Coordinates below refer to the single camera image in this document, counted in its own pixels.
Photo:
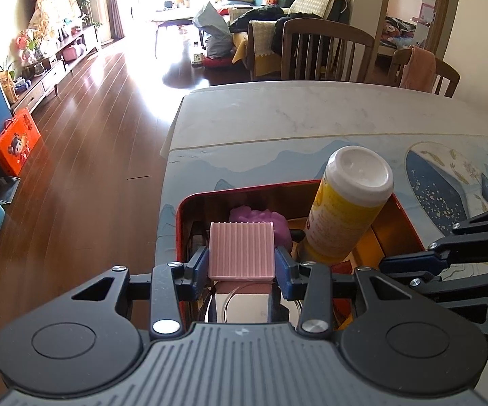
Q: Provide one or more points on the pink ribbed square case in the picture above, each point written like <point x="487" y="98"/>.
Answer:
<point x="243" y="251"/>

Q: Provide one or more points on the blue landscape printed table mat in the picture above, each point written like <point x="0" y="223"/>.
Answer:
<point x="438" y="177"/>

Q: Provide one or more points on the wooden dining chair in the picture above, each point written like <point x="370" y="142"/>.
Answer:
<point x="447" y="78"/>
<point x="328" y="50"/>

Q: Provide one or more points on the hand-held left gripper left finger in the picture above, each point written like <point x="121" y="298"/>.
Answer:
<point x="197" y="273"/>

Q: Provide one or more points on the pink flower decoration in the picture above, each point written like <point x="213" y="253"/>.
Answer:
<point x="26" y="44"/>

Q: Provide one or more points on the purple sheep toy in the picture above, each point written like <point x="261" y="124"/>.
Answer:
<point x="282" y="224"/>

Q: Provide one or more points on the pink bag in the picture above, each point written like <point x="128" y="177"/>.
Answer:
<point x="74" y="50"/>

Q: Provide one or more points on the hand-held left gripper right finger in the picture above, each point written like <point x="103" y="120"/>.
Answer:
<point x="285" y="273"/>

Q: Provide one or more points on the grey curtain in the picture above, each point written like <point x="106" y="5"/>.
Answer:
<point x="115" y="4"/>

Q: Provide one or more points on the white and yellow bottle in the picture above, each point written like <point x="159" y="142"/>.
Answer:
<point x="345" y="203"/>

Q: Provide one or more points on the red tin box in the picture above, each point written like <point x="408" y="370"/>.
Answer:
<point x="400" y="220"/>

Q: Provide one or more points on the white knit throw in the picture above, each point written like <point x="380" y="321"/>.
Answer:
<point x="314" y="2"/>

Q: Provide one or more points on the floral cloth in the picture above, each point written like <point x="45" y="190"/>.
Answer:
<point x="51" y="4"/>

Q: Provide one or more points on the pile of black clothes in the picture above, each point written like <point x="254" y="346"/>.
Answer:
<point x="261" y="15"/>

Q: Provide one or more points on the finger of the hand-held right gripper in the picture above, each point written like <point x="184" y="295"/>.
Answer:
<point x="409" y="263"/>
<point x="459" y="285"/>

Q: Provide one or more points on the white coffee table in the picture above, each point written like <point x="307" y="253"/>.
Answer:
<point x="172" y="19"/>

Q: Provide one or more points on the orange gift box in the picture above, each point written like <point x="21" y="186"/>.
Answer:
<point x="15" y="141"/>

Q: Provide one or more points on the pink towel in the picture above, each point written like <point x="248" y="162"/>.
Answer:
<point x="417" y="67"/>

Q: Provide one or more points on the pale blue plastic bag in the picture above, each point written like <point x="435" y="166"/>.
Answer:
<point x="212" y="29"/>

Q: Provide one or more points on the white tv cabinet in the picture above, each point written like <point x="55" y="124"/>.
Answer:
<point x="53" y="76"/>

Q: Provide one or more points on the bed with clothes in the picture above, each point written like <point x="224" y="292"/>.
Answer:
<point x="398" y="36"/>

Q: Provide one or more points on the red floor cushion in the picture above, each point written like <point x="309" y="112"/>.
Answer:
<point x="216" y="61"/>

